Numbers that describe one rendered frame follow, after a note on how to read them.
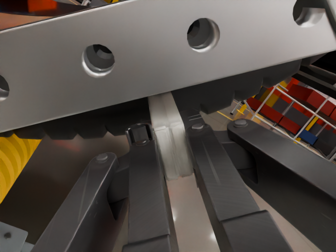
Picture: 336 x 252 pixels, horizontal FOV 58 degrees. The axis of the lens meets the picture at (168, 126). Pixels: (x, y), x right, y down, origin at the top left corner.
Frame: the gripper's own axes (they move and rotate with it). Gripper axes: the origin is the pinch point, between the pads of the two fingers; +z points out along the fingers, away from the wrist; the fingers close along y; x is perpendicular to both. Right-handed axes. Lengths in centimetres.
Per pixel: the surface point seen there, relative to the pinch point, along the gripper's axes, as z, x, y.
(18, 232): 30, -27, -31
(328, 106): 383, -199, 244
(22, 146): 8.7, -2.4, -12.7
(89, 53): 0.5, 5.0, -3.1
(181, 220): 91, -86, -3
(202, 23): 0.5, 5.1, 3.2
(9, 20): 4.8, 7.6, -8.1
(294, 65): 4.7, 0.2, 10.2
